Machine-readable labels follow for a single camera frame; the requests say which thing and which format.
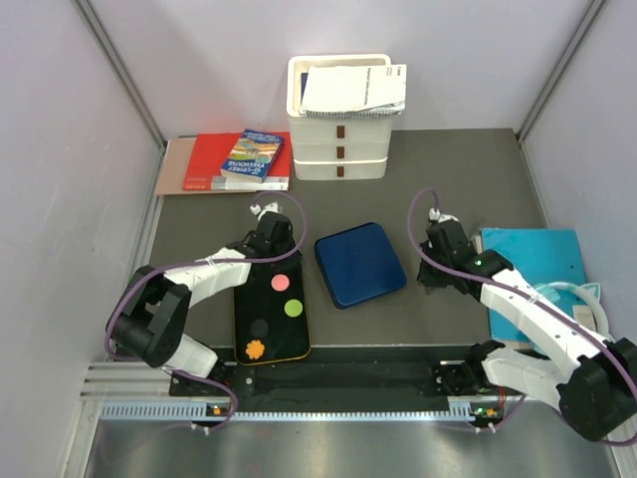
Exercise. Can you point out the orange flower cookie bottom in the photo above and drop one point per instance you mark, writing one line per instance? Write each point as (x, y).
(255, 349)

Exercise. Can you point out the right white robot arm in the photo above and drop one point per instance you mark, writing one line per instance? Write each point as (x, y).
(588, 379)

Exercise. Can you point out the blue paperback book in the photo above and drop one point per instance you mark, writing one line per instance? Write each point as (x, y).
(252, 156)

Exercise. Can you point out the pink round cookie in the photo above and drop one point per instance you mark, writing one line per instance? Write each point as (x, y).
(280, 282)

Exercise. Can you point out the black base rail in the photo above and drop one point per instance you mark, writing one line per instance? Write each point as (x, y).
(343, 379)

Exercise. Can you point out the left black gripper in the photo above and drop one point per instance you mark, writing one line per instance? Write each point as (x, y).
(290, 240)

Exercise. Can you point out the black cookie tray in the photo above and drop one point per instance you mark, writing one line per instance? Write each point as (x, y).
(288, 338)

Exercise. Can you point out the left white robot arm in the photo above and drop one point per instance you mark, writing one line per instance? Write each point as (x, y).
(149, 321)

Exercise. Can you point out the white spiral notebook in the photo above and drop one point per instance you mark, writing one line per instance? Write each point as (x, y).
(348, 92)

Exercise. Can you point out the white stacked drawer box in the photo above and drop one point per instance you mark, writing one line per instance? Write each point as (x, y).
(335, 149)

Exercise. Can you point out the teal folder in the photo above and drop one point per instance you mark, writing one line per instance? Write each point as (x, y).
(542, 256)

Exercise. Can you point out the red book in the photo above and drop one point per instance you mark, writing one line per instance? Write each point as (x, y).
(209, 153)

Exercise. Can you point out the teal cat-ear headphones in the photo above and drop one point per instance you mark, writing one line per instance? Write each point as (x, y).
(584, 303)

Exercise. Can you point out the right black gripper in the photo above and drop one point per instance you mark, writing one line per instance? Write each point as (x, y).
(425, 279)

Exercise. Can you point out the green round cookie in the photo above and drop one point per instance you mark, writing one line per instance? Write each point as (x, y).
(293, 308)

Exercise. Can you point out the black sandwich cookie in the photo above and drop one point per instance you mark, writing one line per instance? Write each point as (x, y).
(259, 329)

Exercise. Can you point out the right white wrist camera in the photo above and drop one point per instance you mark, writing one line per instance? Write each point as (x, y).
(436, 216)

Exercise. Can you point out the blue tin lid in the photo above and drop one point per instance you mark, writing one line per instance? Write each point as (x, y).
(358, 265)

